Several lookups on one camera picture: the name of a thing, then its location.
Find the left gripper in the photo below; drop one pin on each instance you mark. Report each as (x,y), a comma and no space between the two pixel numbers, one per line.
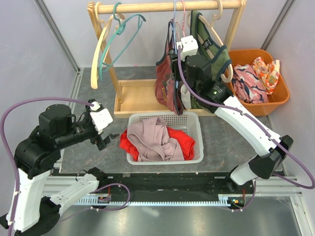
(102,143)

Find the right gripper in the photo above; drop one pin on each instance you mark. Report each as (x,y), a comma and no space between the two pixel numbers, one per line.
(175,67)

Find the rust red tank top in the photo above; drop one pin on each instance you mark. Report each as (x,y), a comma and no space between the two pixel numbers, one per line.
(166,86)

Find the light blue hanger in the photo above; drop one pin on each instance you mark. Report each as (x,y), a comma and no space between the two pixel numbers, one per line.
(175,27)

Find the mauve pink tank top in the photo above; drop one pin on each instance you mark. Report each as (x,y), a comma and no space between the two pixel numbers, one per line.
(151,138)

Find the white plastic basket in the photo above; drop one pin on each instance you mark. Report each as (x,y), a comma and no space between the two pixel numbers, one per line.
(188,122)

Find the beige wooden hanger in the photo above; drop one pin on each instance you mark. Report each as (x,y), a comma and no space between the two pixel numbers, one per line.
(102,28)

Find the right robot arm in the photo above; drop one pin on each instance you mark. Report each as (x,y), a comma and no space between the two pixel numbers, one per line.
(271,149)

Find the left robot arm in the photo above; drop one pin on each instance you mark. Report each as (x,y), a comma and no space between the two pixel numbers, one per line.
(34,214)

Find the white tank top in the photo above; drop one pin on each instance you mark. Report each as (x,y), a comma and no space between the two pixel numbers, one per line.
(185,97)

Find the green printed tank top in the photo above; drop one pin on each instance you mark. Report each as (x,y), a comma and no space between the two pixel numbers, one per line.
(211,66)

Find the wooden clothes rack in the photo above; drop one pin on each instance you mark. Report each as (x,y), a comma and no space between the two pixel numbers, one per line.
(137,96)

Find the pink patterned cloth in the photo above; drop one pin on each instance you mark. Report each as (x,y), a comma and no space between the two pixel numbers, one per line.
(247,85)

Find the orange floral cloth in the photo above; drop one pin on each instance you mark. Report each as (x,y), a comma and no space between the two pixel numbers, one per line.
(269,74)

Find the orange plastic bin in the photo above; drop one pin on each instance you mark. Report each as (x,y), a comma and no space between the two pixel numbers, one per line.
(281,94)

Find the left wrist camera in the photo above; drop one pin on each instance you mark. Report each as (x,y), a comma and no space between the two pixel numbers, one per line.
(101,116)

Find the pink wire hanger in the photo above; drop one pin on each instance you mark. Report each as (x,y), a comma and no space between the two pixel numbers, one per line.
(182,24)

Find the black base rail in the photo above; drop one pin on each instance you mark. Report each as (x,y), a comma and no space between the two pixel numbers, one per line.
(157,187)

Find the slotted cable duct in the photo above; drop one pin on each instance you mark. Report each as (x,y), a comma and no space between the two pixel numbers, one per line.
(99,201)

